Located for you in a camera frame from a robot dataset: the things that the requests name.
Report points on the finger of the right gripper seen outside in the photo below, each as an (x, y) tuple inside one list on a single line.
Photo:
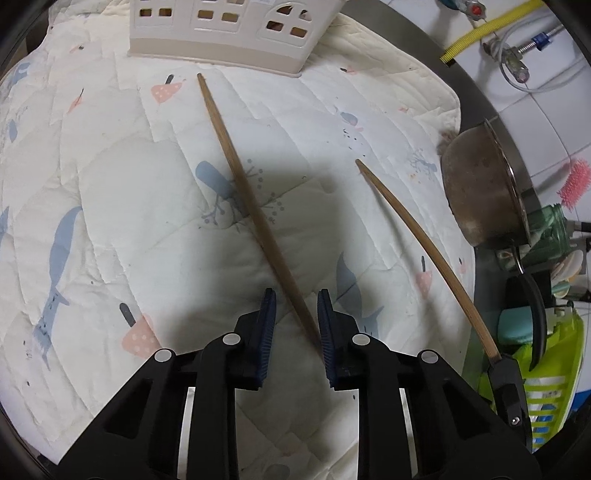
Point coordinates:
[(509, 397)]

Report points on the wooden chopstick vertical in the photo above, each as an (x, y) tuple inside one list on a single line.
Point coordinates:
[(470, 310)]

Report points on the red handle water valve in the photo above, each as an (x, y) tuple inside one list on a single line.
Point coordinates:
[(473, 9)]

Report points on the chrome water valve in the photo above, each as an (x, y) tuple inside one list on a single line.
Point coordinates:
[(510, 58)]

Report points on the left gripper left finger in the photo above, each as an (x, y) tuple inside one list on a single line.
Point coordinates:
[(137, 433)]

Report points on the long crossing wooden chopstick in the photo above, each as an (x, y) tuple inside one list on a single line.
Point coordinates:
[(262, 230)]

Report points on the pink bottle brush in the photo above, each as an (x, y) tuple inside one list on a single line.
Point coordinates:
[(576, 185)]

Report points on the beige plastic utensil holder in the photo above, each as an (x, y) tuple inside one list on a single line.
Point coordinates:
[(271, 36)]

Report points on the green glass jar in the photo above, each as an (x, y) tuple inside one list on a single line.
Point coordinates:
[(549, 237)]

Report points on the teal cup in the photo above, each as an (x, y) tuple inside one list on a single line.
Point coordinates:
[(515, 326)]

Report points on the white quilted patterned mat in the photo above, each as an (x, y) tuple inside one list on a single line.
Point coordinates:
[(121, 232)]

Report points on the steel saucepan black handle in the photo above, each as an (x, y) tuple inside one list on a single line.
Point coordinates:
[(483, 195)]

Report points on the green plastic dish rack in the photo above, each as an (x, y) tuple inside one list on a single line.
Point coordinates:
[(550, 386)]

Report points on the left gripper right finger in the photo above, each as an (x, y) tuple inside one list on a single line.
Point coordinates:
[(418, 418)]

